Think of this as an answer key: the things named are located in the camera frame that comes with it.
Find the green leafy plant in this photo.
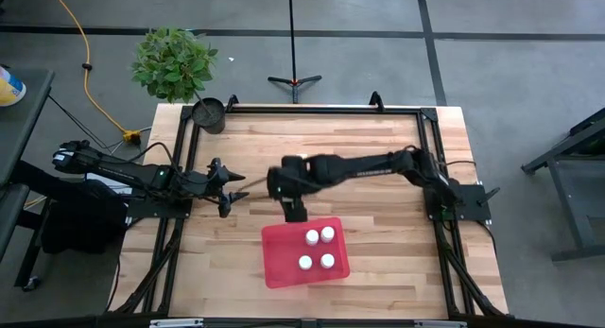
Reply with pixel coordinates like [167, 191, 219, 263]
[130, 26, 219, 105]

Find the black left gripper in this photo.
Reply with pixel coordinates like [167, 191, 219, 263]
[187, 157, 251, 219]

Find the red translucent plastic basket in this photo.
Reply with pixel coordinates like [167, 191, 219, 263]
[260, 216, 352, 290]

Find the white edge clip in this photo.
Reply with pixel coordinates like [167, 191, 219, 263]
[148, 318, 205, 328]
[412, 319, 468, 328]

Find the yellow and blue container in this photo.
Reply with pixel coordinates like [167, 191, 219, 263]
[0, 65, 27, 108]

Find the black side table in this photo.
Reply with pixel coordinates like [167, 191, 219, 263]
[0, 66, 56, 187]

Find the black tripod stand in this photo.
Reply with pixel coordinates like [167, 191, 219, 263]
[267, 0, 323, 105]

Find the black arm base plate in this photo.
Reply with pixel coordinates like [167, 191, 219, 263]
[427, 183, 501, 223]
[123, 198, 193, 220]

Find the black rolling chair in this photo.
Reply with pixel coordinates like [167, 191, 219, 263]
[0, 160, 131, 291]

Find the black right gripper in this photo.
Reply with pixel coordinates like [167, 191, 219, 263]
[266, 154, 314, 224]

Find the grey metal cart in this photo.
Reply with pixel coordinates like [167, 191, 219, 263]
[521, 108, 605, 263]

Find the thin black floor cable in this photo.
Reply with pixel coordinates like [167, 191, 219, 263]
[46, 94, 143, 164]

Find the black plant pot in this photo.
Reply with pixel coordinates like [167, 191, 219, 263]
[190, 96, 227, 135]

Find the black metal table frame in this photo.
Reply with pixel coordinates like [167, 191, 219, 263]
[106, 91, 510, 319]

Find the yellow extension cable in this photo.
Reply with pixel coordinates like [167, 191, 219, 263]
[46, 0, 142, 143]

